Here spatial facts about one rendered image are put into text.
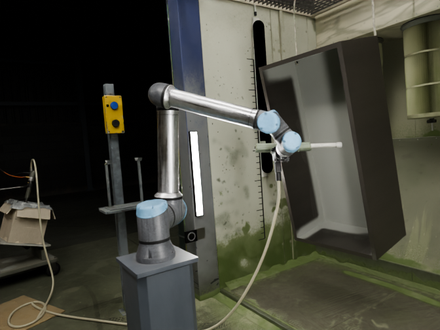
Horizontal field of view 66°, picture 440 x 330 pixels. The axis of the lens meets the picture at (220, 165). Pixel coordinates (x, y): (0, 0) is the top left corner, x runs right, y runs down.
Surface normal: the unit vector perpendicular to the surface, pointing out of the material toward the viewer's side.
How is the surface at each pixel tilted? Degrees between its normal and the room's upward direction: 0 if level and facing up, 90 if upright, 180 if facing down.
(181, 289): 90
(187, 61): 90
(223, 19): 90
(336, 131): 102
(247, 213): 90
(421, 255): 57
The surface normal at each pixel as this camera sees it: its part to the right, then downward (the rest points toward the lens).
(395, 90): -0.83, 0.09
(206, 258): 0.55, 0.01
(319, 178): -0.78, 0.29
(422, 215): -0.73, -0.47
